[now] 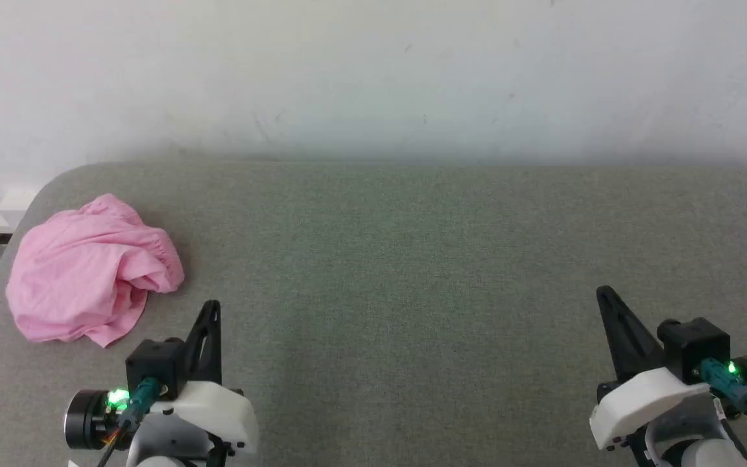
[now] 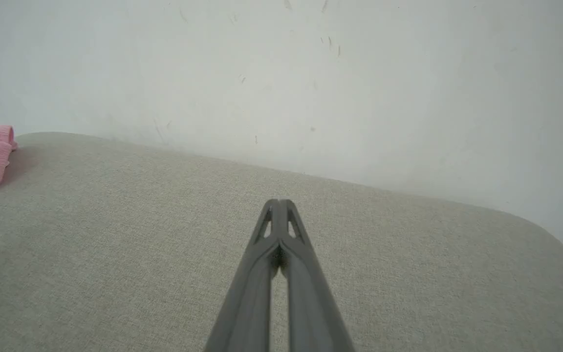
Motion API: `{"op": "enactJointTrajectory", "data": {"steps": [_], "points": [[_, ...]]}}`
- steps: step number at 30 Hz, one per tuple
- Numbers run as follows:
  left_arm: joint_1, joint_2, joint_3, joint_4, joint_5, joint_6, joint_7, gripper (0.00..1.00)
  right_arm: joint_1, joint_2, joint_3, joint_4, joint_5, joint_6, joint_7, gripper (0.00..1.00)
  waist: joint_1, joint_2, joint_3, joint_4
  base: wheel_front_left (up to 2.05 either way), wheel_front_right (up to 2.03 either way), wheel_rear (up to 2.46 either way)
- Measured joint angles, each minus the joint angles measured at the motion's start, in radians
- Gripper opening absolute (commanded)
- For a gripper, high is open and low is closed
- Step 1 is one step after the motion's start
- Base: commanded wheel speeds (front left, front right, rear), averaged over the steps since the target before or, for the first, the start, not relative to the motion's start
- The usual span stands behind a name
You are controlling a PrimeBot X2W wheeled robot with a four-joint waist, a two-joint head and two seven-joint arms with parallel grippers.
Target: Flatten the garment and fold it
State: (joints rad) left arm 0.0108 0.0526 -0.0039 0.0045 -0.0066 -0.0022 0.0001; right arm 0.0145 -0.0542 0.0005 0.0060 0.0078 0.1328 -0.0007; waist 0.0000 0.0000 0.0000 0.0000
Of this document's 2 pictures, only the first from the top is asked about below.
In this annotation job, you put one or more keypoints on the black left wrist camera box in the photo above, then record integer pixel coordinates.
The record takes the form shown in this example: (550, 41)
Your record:
(153, 363)

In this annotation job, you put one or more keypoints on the grey-green fabric sofa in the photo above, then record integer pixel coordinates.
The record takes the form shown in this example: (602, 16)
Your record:
(412, 292)

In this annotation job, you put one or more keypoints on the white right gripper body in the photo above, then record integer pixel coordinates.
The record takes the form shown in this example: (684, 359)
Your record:
(639, 402)

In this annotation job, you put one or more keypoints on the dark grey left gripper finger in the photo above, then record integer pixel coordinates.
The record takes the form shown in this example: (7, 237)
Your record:
(196, 353)
(214, 350)

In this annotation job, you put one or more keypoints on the pink cloth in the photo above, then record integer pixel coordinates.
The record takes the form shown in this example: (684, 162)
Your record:
(75, 272)

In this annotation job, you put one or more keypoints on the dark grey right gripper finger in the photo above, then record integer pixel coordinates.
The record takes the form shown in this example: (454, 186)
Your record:
(642, 353)
(616, 344)

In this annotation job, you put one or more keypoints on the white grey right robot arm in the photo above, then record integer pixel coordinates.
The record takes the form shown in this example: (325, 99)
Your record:
(704, 454)

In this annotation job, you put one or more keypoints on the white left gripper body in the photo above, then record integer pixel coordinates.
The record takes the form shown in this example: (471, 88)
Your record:
(224, 412)

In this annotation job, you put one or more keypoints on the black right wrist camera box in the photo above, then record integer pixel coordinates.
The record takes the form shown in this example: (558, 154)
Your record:
(694, 344)

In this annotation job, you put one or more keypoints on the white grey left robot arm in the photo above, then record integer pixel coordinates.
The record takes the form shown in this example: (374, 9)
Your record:
(166, 438)

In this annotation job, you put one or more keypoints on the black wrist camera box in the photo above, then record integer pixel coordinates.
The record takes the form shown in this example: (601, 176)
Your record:
(694, 344)
(153, 363)

